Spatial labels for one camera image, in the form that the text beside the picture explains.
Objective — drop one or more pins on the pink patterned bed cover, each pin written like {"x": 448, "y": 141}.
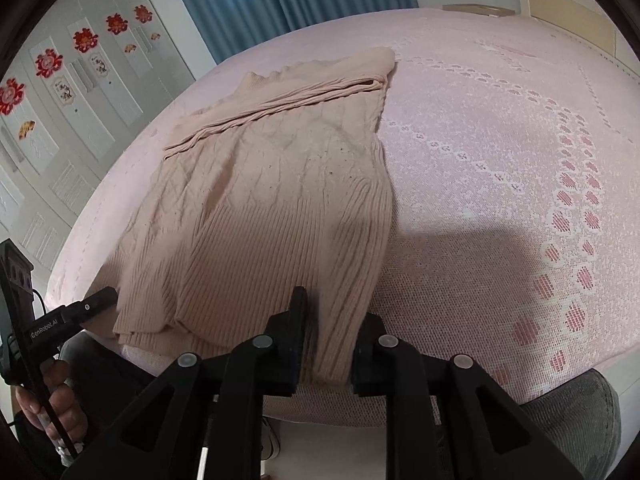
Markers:
{"x": 514, "y": 156}

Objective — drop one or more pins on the cream wooden headboard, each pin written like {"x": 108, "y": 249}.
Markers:
{"x": 586, "y": 22}

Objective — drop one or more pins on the person's left hand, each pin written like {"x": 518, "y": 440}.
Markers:
{"x": 62, "y": 400}

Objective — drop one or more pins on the beige knitted sweater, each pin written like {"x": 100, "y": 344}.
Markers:
{"x": 282, "y": 184}

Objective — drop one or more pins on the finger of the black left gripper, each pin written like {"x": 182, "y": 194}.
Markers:
{"x": 85, "y": 310}

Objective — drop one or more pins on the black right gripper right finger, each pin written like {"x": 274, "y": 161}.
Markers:
{"x": 383, "y": 364}

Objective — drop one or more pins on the white wardrobe with red flowers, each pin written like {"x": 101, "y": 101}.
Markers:
{"x": 86, "y": 81}

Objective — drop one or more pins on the grey trouser leg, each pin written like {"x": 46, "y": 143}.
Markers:
{"x": 582, "y": 419}

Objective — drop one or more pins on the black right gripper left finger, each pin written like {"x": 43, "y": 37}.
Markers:
{"x": 269, "y": 364}

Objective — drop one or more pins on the beige bedside box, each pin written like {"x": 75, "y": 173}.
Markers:
{"x": 478, "y": 9}

